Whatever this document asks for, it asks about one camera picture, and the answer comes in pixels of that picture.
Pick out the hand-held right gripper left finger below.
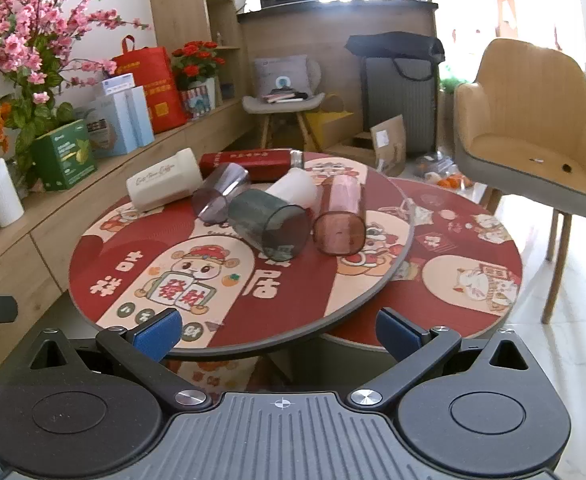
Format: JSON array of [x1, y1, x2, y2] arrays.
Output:
[[27, 307, 214, 416]]

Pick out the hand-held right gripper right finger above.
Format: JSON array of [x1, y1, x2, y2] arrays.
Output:
[[348, 306, 537, 414]]

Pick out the pink transparent cup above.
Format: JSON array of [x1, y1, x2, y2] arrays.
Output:
[[312, 174, 367, 256]]

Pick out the grey transparent cup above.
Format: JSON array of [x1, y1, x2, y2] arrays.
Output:
[[191, 163, 252, 222]]

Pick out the dark green transparent cup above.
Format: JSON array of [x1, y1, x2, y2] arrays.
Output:
[[227, 189, 310, 263]]

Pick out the white frosted cup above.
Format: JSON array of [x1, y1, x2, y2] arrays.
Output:
[[265, 166, 324, 212]]

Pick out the wooden sideboard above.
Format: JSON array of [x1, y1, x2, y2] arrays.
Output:
[[0, 96, 255, 398]]

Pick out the tall round red printed table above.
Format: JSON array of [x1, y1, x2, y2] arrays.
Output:
[[68, 149, 415, 359]]

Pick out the low round red printed table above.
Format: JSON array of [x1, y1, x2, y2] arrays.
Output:
[[318, 176, 524, 357]]

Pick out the white ribbed vase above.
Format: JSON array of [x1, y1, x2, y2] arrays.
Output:
[[0, 158, 25, 228]]

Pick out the cream white bottle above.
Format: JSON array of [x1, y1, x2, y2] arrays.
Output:
[[126, 147, 204, 213]]

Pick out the green box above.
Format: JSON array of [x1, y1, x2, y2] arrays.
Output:
[[32, 119, 98, 192]]

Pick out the bag of orange fruit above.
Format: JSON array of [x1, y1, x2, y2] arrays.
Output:
[[413, 152, 475, 192]]

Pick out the brown cardboard envelope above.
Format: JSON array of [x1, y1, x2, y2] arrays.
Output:
[[370, 114, 408, 169]]

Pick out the red thermos bottle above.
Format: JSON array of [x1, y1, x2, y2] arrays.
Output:
[[198, 148, 305, 184]]

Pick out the cardboard boxes on floor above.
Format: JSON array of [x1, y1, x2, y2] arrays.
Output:
[[302, 109, 370, 149]]

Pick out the white and blue boxes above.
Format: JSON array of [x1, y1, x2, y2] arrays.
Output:
[[77, 72, 155, 157]]

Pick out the grey ribbed suitcase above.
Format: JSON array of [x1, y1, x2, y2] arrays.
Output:
[[360, 54, 442, 157]]

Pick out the yellow armchair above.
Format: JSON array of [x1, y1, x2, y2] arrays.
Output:
[[452, 38, 586, 324]]

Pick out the red gift bag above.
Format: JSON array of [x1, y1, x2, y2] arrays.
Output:
[[110, 34, 188, 135]]

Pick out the grey chair with wooden legs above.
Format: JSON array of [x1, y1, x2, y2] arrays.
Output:
[[242, 58, 327, 149]]

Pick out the stack of books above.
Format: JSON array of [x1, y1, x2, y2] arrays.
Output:
[[261, 88, 309, 105]]

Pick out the pink blossom branches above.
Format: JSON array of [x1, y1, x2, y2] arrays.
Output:
[[0, 0, 152, 171]]

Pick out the red roses in pot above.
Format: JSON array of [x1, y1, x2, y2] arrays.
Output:
[[171, 40, 227, 120]]

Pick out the grey printed pillow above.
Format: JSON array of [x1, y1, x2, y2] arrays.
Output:
[[253, 55, 310, 99]]

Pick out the black bag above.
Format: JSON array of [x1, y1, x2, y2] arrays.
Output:
[[345, 31, 446, 82]]

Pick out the wooden counter with dark top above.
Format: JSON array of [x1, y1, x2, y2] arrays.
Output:
[[237, 0, 440, 153]]

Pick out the wooden shelf unit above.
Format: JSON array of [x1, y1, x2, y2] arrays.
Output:
[[145, 0, 244, 102]]

